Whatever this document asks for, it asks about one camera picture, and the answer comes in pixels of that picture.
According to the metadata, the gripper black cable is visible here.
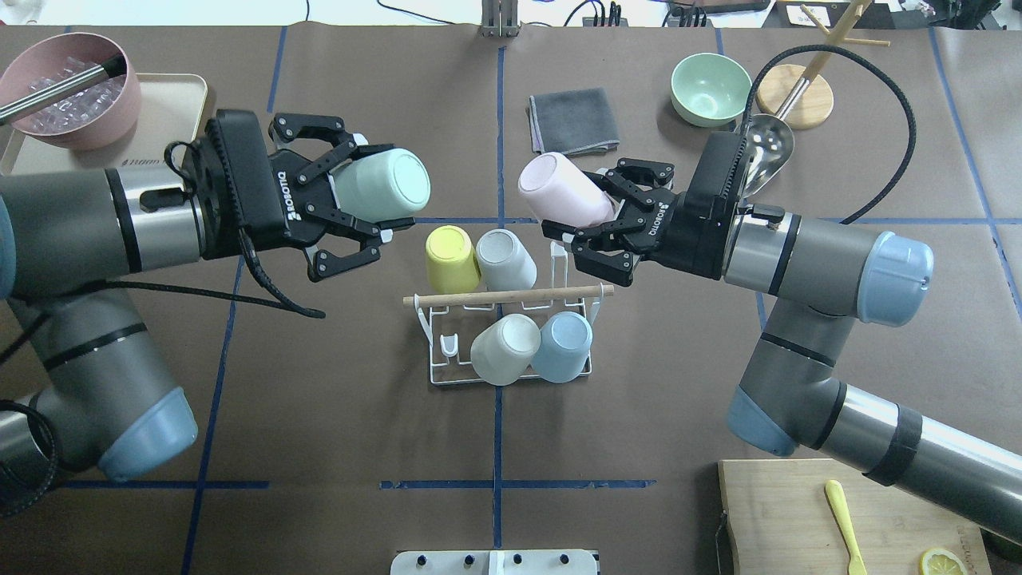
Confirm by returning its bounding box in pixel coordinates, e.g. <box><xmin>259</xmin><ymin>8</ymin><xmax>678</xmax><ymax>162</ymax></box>
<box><xmin>739</xmin><ymin>44</ymin><xmax>917</xmax><ymax>226</ymax></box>
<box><xmin>0</xmin><ymin>140</ymin><xmax>327</xmax><ymax>520</ymax></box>

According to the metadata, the mint green bowl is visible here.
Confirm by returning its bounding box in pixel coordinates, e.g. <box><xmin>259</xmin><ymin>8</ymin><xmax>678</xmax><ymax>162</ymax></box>
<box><xmin>669</xmin><ymin>54</ymin><xmax>752</xmax><ymax>128</ymax></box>

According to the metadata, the lemon slice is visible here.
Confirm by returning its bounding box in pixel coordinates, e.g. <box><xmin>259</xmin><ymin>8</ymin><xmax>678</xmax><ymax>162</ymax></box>
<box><xmin>917</xmin><ymin>547</ymin><xmax>969</xmax><ymax>575</ymax></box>

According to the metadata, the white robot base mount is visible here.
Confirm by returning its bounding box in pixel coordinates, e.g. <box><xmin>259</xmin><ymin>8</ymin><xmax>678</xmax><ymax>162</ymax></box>
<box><xmin>390</xmin><ymin>549</ymin><xmax>601</xmax><ymax>574</ymax></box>

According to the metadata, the white wire cup rack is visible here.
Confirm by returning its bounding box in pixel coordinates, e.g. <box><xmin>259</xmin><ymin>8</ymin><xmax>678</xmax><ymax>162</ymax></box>
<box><xmin>402</xmin><ymin>243</ymin><xmax>616</xmax><ymax>388</ymax></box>

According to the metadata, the white cup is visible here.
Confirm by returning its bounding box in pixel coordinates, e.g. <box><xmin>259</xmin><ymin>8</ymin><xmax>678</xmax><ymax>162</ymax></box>
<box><xmin>470</xmin><ymin>314</ymin><xmax>541</xmax><ymax>387</ymax></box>

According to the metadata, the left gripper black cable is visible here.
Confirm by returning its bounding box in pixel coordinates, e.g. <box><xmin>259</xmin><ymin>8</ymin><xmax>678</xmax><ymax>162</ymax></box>
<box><xmin>0</xmin><ymin>140</ymin><xmax>327</xmax><ymax>520</ymax></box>

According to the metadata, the pink cup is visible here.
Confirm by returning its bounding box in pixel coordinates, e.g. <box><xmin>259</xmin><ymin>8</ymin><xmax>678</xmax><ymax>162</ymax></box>
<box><xmin>517</xmin><ymin>152</ymin><xmax>616</xmax><ymax>227</ymax></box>

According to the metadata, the light blue cup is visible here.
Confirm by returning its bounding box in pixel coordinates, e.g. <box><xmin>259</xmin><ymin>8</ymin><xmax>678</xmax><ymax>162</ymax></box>
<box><xmin>532</xmin><ymin>312</ymin><xmax>592</xmax><ymax>383</ymax></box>

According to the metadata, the yellow plastic knife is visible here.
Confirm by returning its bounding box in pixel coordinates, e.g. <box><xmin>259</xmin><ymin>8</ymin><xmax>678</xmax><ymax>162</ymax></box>
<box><xmin>824</xmin><ymin>479</ymin><xmax>866</xmax><ymax>574</ymax></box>

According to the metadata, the metal tongs black handle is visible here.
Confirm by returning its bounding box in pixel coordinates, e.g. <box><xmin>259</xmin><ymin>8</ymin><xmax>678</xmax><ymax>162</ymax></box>
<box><xmin>1</xmin><ymin>55</ymin><xmax>128</xmax><ymax>126</ymax></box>

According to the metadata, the mint green cup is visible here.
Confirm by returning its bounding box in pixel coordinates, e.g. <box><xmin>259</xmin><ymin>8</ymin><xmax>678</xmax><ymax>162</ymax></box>
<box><xmin>330</xmin><ymin>149</ymin><xmax>431</xmax><ymax>223</ymax></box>

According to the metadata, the metal scoop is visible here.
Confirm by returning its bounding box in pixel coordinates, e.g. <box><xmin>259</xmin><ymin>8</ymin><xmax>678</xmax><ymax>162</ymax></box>
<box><xmin>742</xmin><ymin>77</ymin><xmax>812</xmax><ymax>199</ymax></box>

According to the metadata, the pink bowl with ice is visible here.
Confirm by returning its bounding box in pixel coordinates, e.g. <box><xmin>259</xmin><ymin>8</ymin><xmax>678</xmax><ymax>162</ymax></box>
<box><xmin>1</xmin><ymin>33</ymin><xmax>141</xmax><ymax>150</ymax></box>

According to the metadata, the wooden cutting board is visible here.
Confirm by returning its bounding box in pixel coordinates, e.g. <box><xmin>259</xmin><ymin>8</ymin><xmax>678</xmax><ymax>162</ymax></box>
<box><xmin>718</xmin><ymin>458</ymin><xmax>992</xmax><ymax>574</ymax></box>

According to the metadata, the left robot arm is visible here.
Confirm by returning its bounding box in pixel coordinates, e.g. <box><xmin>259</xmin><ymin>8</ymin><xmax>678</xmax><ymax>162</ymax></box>
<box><xmin>2</xmin><ymin>109</ymin><xmax>414</xmax><ymax>518</ymax></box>

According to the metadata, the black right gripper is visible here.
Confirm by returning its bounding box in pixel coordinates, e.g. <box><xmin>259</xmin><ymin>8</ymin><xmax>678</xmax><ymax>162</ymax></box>
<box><xmin>541</xmin><ymin>132</ymin><xmax>747</xmax><ymax>287</ymax></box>

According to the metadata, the aluminium frame post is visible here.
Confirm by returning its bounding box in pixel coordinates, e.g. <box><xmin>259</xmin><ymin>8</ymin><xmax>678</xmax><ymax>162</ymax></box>
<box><xmin>479</xmin><ymin>0</ymin><xmax>521</xmax><ymax>38</ymax></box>

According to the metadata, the grey folded cloth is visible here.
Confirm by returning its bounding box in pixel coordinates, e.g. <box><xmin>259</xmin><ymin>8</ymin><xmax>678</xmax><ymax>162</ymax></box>
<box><xmin>527</xmin><ymin>88</ymin><xmax>620</xmax><ymax>157</ymax></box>

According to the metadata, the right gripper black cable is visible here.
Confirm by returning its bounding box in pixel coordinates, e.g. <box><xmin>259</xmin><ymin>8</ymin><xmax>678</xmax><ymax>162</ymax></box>
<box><xmin>739</xmin><ymin>44</ymin><xmax>917</xmax><ymax>226</ymax></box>

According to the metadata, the beige tray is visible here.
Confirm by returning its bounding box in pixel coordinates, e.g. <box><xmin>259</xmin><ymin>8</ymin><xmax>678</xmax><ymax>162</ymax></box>
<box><xmin>2</xmin><ymin>73</ymin><xmax>208</xmax><ymax>176</ymax></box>

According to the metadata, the grey cup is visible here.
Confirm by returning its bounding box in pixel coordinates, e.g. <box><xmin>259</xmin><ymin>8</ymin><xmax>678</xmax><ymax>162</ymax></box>
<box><xmin>476</xmin><ymin>229</ymin><xmax>537</xmax><ymax>291</ymax></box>

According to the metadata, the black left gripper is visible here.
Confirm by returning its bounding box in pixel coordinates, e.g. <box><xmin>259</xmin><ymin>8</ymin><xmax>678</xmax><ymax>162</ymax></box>
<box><xmin>188</xmin><ymin>109</ymin><xmax>416</xmax><ymax>283</ymax></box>

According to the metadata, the yellow cup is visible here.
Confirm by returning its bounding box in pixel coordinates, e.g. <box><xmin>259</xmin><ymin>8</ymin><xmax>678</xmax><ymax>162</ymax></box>
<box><xmin>425</xmin><ymin>225</ymin><xmax>481</xmax><ymax>295</ymax></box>

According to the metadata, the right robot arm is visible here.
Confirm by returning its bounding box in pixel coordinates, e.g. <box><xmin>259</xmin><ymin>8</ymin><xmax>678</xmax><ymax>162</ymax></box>
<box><xmin>541</xmin><ymin>132</ymin><xmax>1020</xmax><ymax>545</ymax></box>

